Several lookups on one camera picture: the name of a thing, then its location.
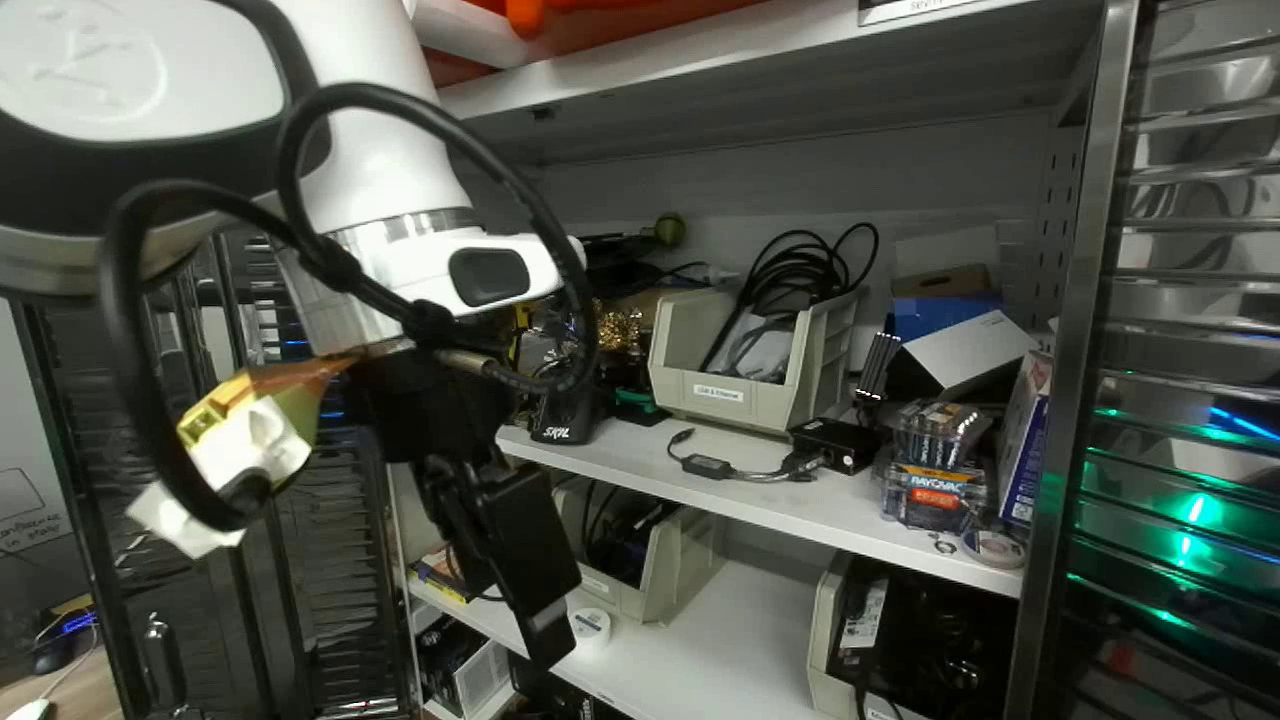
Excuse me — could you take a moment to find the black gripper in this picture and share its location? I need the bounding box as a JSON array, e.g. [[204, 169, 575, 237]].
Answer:
[[343, 351, 578, 667]]

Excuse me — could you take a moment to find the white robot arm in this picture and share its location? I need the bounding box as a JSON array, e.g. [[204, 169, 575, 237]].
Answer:
[[0, 0, 592, 556]]

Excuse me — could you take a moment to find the cream box on lower shelf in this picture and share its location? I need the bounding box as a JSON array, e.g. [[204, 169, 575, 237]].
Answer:
[[556, 480, 722, 625]]

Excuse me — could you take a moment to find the cream box on shelf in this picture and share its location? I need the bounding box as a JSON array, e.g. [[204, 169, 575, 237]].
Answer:
[[556, 480, 722, 625], [649, 289, 854, 435]]

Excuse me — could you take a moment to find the cream box on middle shelf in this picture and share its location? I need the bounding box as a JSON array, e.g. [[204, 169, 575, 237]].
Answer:
[[649, 289, 854, 435]]

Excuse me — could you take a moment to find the blue white cardboard box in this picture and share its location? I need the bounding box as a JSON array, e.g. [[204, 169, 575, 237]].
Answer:
[[999, 343, 1053, 525]]

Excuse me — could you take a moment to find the yellow white connector plug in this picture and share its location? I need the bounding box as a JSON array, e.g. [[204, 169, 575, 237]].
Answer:
[[127, 373, 318, 560]]

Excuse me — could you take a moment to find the pack of batteries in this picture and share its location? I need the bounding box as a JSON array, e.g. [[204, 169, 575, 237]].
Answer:
[[884, 399, 991, 532]]

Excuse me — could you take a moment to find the white metal shelf unit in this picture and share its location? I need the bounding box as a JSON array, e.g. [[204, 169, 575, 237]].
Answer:
[[439, 0, 1106, 720]]

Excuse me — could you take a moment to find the metal server rack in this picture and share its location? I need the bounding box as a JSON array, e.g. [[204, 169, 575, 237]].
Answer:
[[1005, 0, 1280, 720]]

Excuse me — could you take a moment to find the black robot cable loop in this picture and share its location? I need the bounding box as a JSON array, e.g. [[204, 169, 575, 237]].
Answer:
[[95, 80, 600, 537]]

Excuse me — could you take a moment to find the coiled black cable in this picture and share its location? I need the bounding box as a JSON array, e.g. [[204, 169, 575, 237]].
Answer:
[[700, 221, 884, 374]]

